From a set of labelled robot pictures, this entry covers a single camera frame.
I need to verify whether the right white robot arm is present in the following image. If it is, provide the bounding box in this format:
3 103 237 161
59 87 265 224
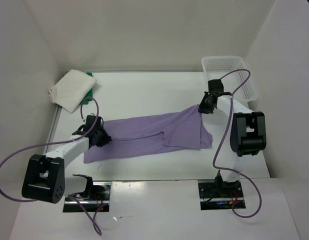
198 91 267 202

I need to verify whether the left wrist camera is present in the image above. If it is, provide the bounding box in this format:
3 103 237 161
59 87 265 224
83 115 104 132

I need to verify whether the purple t shirt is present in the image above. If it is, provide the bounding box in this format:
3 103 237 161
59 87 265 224
83 105 213 164

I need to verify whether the green t shirt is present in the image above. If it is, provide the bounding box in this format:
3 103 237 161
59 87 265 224
80 78 94 105

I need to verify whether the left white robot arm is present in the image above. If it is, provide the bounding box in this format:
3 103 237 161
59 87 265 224
21 125 112 204

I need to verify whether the white plastic basket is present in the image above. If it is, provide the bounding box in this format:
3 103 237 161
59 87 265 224
201 56 258 104

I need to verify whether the white t shirt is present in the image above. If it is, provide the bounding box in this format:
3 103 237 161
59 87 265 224
48 69 97 113

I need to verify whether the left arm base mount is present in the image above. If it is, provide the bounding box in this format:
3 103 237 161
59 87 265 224
62 181 111 213

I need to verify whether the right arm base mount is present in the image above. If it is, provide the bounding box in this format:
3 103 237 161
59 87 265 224
198 180 246 211

